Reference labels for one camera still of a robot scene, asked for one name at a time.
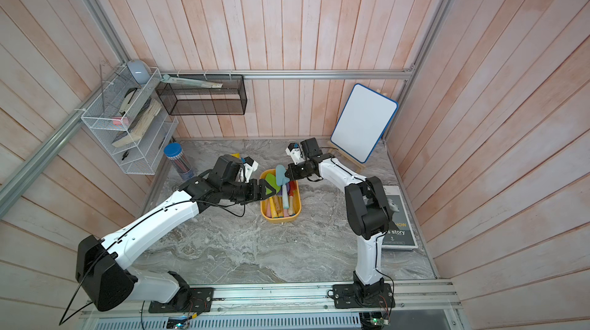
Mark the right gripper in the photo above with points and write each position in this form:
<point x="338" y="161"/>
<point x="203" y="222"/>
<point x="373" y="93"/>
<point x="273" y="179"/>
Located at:
<point x="293" y="175"/>

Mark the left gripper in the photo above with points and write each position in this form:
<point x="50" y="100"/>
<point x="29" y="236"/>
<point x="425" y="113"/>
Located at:
<point x="256" y="195"/>

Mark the red square shovel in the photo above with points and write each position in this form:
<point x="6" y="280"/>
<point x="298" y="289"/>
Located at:
<point x="291" y="189"/>

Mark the light blue plastic shovel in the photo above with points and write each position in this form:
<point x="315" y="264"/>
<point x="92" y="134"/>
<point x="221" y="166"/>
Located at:
<point x="282" y="181"/>

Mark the green shovel wooden handle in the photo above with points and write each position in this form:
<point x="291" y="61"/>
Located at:
<point x="271" y="179"/>

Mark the large yellow plastic scoop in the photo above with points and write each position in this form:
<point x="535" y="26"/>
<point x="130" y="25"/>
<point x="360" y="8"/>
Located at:
<point x="271" y="211"/>

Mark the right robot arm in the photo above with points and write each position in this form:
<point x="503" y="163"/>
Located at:
<point x="368" y="211"/>

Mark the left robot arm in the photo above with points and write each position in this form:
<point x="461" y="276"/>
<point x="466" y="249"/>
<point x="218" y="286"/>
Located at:
<point x="104" y="266"/>

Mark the yellow plastic storage box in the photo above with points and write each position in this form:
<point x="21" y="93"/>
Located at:
<point x="279" y="220"/>

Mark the light green box on basket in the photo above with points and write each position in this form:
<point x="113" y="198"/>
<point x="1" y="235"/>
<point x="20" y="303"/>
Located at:
<point x="179" y="82"/>

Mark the wooden easel stand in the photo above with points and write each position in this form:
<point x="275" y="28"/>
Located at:
<point x="346" y="158"/>

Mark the blue lid pencil jar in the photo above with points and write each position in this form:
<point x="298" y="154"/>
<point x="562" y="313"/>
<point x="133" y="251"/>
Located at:
<point x="175" y="154"/>

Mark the Twins story book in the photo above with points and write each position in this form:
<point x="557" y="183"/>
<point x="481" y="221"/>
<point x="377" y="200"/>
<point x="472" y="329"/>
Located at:
<point x="400" y="236"/>

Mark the grey round bowl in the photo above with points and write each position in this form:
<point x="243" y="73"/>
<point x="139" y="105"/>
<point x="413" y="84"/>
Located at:
<point x="139" y="70"/>

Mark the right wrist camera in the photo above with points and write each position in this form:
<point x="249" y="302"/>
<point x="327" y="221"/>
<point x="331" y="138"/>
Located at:
<point x="295" y="152"/>

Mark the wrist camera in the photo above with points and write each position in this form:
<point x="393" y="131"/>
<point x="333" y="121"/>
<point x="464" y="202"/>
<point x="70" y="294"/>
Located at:
<point x="295" y="152"/>
<point x="249" y="166"/>

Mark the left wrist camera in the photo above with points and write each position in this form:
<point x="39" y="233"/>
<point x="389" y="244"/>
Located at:
<point x="249" y="166"/>

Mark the white board blue frame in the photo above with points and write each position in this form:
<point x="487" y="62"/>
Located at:
<point x="362" y="123"/>

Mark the black wire basket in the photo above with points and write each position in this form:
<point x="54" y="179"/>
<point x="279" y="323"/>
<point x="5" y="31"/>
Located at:
<point x="231" y="100"/>

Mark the book on wire shelf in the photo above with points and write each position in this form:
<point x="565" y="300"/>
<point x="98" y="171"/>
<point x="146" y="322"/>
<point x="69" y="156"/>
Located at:
<point x="139" y="126"/>

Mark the white wire shelf rack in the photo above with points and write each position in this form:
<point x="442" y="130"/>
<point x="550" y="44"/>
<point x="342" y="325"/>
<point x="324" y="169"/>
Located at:
<point x="115" y="108"/>

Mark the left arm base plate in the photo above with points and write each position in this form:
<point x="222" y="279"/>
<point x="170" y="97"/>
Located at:
<point x="190" y="300"/>

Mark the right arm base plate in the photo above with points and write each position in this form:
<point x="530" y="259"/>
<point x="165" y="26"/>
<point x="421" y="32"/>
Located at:
<point x="364" y="295"/>

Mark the aluminium front rail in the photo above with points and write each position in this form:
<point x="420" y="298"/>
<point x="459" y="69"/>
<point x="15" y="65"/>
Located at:
<point x="316" y="297"/>

